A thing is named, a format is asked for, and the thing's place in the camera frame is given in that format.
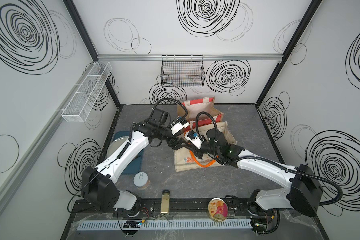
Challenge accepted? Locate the beige floral canvas tote bag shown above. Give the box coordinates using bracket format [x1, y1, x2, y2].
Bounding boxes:
[174, 121, 237, 172]

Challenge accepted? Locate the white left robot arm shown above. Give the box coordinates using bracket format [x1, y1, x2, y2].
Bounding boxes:
[81, 108, 189, 216]

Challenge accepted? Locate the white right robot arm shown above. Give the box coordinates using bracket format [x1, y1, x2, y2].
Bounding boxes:
[184, 130, 323, 217]

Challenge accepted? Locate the red jute Christmas bag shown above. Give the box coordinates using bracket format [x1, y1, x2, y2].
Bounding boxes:
[176, 96, 225, 127]

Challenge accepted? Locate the teal tray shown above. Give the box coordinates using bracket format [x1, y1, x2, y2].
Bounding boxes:
[106, 130, 145, 176]

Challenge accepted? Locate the white lidded jar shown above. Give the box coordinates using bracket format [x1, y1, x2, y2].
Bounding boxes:
[133, 172, 150, 190]

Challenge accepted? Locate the glass spice bottle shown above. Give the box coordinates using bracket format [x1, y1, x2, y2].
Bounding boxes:
[161, 190, 171, 215]

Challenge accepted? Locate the grey round plate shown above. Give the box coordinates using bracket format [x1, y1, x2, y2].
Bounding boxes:
[107, 136, 129, 158]

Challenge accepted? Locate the round pink tin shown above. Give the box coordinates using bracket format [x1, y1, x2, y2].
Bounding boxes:
[208, 198, 229, 222]

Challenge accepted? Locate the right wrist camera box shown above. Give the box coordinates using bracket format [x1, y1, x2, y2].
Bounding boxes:
[184, 130, 204, 149]

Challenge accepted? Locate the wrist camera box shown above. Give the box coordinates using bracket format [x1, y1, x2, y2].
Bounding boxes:
[168, 117, 190, 135]
[184, 130, 204, 149]

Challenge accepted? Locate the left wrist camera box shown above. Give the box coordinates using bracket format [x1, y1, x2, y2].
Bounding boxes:
[168, 117, 190, 135]

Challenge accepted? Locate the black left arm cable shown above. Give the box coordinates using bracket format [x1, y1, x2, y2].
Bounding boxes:
[149, 97, 189, 148]

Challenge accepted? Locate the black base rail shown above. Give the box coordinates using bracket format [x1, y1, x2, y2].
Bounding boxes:
[71, 195, 276, 218]

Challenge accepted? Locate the black wire wall basket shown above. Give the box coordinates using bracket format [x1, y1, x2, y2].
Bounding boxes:
[160, 60, 206, 88]

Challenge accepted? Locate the white slotted cable duct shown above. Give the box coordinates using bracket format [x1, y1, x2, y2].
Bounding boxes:
[77, 219, 252, 231]

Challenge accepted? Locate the aluminium wall rail back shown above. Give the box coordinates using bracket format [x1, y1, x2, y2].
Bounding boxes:
[97, 54, 284, 62]

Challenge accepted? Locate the aluminium wall rail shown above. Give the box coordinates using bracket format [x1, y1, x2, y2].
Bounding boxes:
[0, 62, 98, 216]
[97, 54, 284, 62]

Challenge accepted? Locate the white wire wall shelf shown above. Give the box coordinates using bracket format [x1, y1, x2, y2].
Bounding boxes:
[62, 62, 112, 123]

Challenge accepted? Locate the aluminium wall rail left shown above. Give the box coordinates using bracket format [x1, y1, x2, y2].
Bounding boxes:
[0, 62, 98, 216]

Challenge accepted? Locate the black corner frame post left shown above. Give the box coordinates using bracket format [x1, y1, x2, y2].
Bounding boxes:
[63, 0, 121, 109]

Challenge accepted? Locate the black corner frame post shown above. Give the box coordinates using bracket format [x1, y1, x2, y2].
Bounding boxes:
[63, 0, 121, 109]
[255, 0, 322, 108]

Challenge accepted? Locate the black corner frame post right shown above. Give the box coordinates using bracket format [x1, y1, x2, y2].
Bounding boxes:
[255, 0, 322, 108]

